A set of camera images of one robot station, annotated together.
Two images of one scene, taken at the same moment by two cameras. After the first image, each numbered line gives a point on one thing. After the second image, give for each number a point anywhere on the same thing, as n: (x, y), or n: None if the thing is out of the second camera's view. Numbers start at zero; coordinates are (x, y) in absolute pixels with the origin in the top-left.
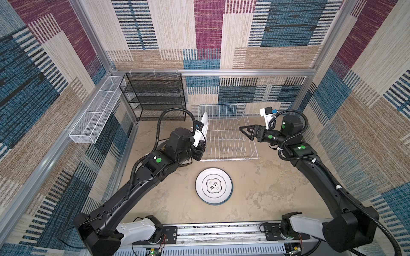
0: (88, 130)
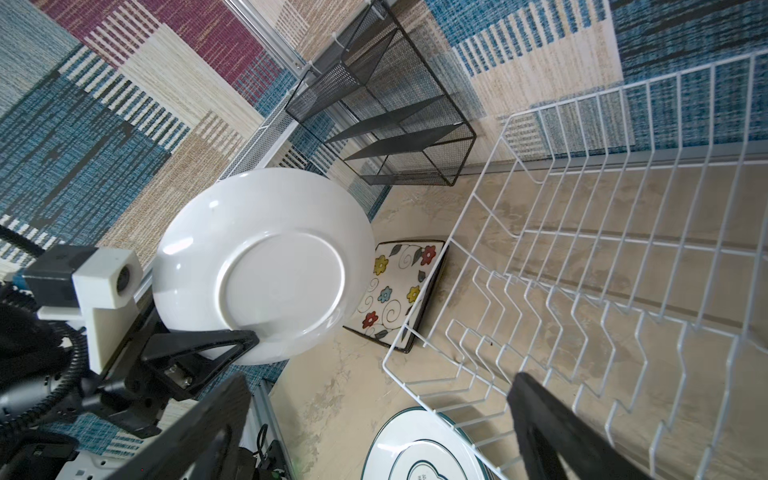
0: (264, 143)
